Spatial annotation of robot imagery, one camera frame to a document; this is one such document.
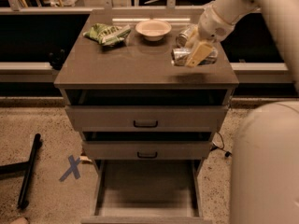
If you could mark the grey drawer cabinet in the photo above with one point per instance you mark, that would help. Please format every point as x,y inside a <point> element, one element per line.
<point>141,73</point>

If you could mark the black stand leg left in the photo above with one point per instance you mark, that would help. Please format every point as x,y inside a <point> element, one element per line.
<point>25,167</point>

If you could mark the blue tape cross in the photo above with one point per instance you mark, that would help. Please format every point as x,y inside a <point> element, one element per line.
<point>72,170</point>

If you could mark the silver green soda can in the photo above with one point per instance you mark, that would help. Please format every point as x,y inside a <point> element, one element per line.
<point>185,35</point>

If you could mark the black clamp on ledge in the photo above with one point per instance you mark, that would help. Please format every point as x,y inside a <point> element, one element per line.
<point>56,60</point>

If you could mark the grey middle drawer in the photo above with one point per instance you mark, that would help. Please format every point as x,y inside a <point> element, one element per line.
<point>147,150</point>

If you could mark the grey open bottom drawer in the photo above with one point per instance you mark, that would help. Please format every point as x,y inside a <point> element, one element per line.
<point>146,192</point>

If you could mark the green chip bag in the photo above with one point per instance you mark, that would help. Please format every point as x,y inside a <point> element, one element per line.
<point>107,35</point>

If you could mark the grey top drawer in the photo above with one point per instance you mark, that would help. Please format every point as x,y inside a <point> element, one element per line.
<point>146,118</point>

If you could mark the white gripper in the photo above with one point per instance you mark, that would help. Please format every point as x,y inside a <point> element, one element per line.
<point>212,27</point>

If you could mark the silver blue redbull can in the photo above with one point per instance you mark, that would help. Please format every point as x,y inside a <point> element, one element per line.
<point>180,55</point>

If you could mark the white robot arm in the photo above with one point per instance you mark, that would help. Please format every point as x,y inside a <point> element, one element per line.
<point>265,162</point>

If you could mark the white paper bowl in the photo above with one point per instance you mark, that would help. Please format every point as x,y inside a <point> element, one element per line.
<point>153,30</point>

